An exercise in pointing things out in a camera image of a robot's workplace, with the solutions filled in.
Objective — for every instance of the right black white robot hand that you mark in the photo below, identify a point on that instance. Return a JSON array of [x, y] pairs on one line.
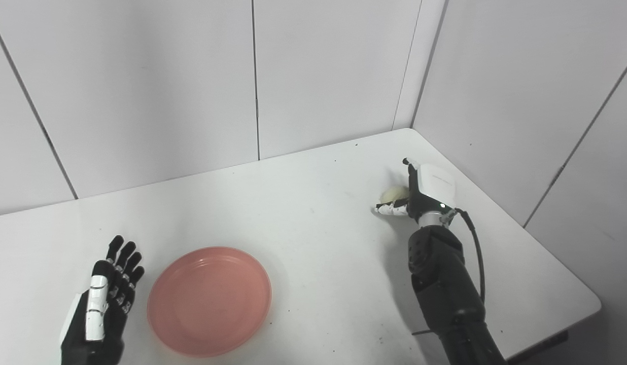
[[432, 187]]

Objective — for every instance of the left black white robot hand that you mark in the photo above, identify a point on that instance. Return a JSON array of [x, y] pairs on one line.
[[108, 324]]

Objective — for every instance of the white steamed bun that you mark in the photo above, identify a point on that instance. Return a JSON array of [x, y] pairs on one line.
[[393, 193]]

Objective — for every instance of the pink round plate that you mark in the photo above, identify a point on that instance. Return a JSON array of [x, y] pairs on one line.
[[209, 301]]

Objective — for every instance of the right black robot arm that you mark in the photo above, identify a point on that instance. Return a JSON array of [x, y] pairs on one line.
[[445, 284]]

